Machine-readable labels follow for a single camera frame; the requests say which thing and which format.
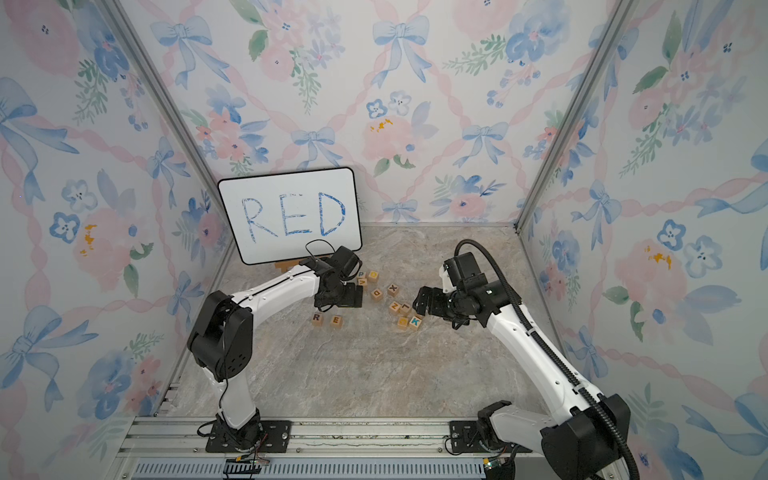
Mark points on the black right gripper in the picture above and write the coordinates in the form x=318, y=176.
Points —
x=434, y=306

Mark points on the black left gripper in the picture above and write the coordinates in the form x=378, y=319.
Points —
x=352, y=299

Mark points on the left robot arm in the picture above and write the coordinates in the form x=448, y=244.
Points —
x=221, y=340

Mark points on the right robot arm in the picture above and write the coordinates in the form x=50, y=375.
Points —
x=582, y=432

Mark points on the wooden block blue K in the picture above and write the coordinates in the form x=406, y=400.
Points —
x=415, y=323

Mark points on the wooden board stand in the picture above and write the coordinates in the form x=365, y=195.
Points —
x=287, y=265

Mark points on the white dry-erase board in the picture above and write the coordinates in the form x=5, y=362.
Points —
x=289, y=215

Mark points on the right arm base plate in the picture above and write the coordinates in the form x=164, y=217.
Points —
x=464, y=438

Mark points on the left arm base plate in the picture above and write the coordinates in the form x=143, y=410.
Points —
x=260, y=436

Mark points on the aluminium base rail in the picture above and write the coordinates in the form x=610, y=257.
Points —
x=316, y=448

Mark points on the left aluminium corner post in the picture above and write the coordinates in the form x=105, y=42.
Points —
x=117, y=18

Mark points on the aluminium corner post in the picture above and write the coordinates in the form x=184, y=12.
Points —
x=117, y=18
x=607, y=42

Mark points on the right aluminium corner post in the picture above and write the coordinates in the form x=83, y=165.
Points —
x=607, y=42

